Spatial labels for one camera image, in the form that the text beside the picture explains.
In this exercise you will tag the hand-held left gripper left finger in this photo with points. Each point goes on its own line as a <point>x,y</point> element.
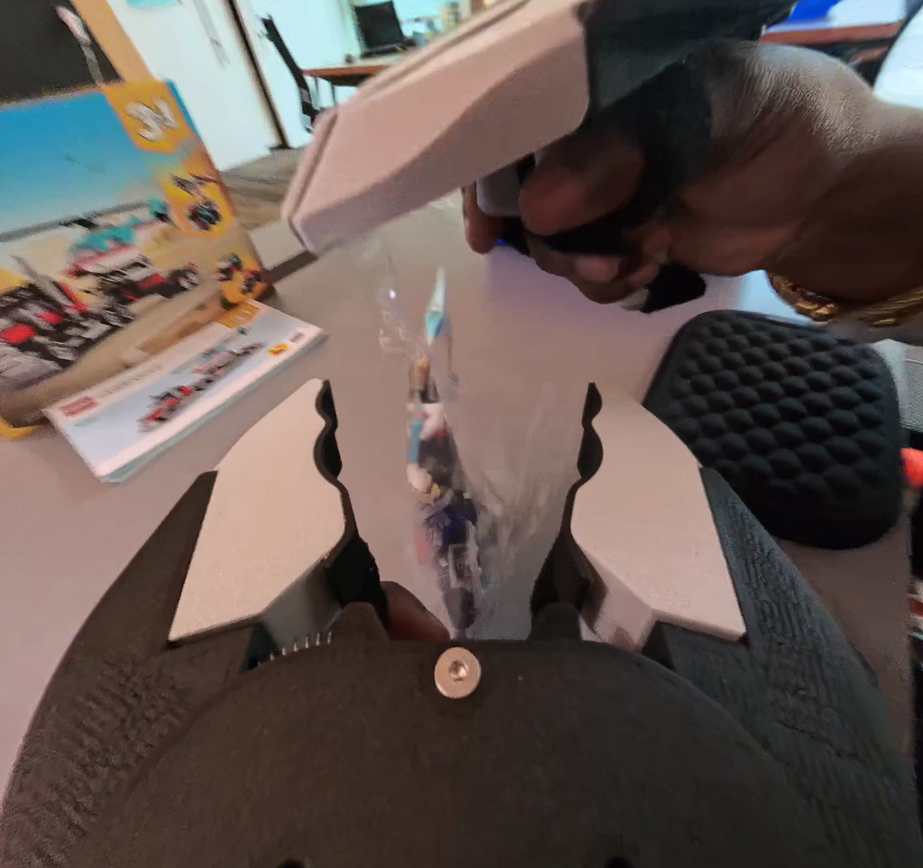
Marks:
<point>267,500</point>

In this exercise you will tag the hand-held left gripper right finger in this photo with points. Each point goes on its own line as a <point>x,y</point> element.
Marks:
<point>649,522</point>

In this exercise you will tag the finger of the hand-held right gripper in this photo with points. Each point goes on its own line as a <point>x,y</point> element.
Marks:
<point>447,111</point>

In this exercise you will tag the clear bag of lego bricks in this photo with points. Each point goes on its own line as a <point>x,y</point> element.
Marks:
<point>447,464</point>

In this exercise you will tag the lego set box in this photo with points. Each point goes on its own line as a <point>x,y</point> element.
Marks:
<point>108,248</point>

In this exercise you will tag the lego instruction booklet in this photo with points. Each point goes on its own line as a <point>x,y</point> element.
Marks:
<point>187,385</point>

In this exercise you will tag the person's left hand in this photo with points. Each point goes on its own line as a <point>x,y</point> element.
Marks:
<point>415,612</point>

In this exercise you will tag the person's right hand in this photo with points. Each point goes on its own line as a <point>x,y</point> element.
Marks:
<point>793,176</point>

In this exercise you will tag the wooden desk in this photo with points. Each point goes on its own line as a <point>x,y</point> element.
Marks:
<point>836,30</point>
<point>353,71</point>

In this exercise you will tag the black monitor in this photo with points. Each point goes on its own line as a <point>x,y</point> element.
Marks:
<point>381,26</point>

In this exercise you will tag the black high-back chair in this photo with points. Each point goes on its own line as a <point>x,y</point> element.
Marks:
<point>292,75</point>

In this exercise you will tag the black dimpled armrest pad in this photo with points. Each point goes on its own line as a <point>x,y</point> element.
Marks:
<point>779,428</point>

